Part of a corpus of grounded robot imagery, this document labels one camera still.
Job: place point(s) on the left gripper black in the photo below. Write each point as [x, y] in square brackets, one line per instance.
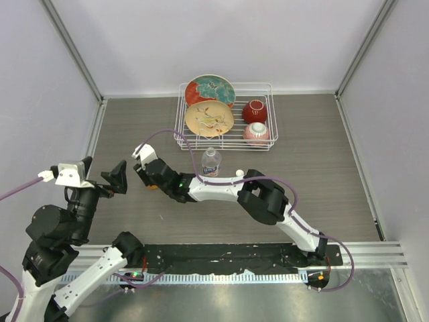
[118, 177]

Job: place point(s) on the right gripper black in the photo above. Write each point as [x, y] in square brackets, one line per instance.
[141, 172]

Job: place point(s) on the clear plastic water bottle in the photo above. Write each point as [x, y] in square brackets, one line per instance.
[211, 161]

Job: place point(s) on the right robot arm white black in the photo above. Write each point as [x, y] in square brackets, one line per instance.
[263, 199]

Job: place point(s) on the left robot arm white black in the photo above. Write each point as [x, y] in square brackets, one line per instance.
[56, 232]

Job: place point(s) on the beige bird plate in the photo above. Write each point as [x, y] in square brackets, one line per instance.
[209, 119]

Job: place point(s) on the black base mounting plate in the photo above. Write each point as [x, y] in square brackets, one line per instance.
[227, 259]

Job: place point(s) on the red teal floral plate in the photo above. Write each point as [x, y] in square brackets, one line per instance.
[209, 87]

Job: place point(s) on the pink patterned bowl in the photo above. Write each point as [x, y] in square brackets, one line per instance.
[256, 133]

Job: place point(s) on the red bowl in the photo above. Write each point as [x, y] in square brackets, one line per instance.
[254, 111]

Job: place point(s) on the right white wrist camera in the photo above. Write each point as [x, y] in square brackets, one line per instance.
[144, 154]

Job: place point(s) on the white wire dish rack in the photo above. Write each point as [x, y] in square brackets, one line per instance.
[233, 139]

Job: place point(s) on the white slotted cable duct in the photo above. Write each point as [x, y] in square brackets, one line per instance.
[172, 279]

